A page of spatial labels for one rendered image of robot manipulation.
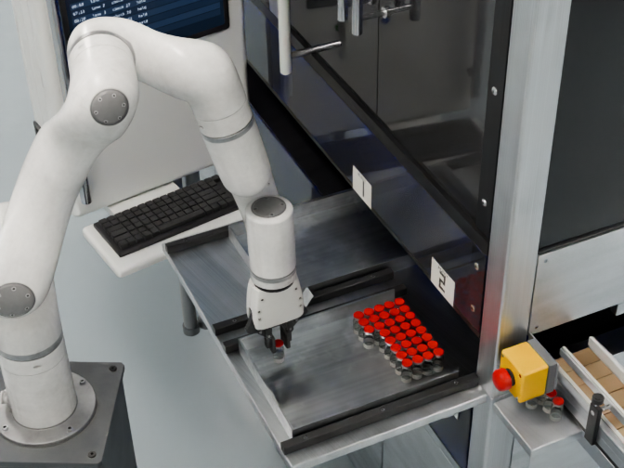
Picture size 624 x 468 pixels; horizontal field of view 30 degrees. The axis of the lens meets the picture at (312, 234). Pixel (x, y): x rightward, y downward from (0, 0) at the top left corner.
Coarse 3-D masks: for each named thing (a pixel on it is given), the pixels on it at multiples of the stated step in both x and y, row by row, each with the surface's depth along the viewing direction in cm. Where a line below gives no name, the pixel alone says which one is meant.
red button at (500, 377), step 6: (498, 372) 203; (504, 372) 203; (492, 378) 205; (498, 378) 203; (504, 378) 202; (510, 378) 203; (498, 384) 203; (504, 384) 202; (510, 384) 203; (504, 390) 203
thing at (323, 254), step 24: (312, 216) 261; (336, 216) 260; (360, 216) 260; (240, 240) 254; (312, 240) 254; (336, 240) 254; (360, 240) 254; (384, 240) 253; (312, 264) 248; (336, 264) 247; (360, 264) 247; (384, 264) 243; (408, 264) 246; (312, 288) 238
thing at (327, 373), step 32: (320, 320) 232; (352, 320) 234; (256, 352) 227; (288, 352) 227; (320, 352) 227; (352, 352) 226; (288, 384) 220; (320, 384) 220; (352, 384) 220; (384, 384) 219; (416, 384) 215; (288, 416) 214; (320, 416) 214
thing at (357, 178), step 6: (354, 168) 247; (354, 174) 248; (360, 174) 244; (354, 180) 249; (360, 180) 245; (366, 180) 242; (354, 186) 249; (360, 186) 246; (366, 186) 243; (360, 192) 247; (366, 192) 244; (366, 198) 245
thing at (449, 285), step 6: (432, 258) 223; (432, 264) 223; (438, 264) 221; (432, 270) 224; (438, 270) 221; (444, 270) 219; (432, 276) 225; (438, 276) 222; (438, 282) 223; (450, 282) 218; (438, 288) 224; (444, 288) 221; (450, 288) 219; (444, 294) 222; (450, 294) 219; (450, 300) 220
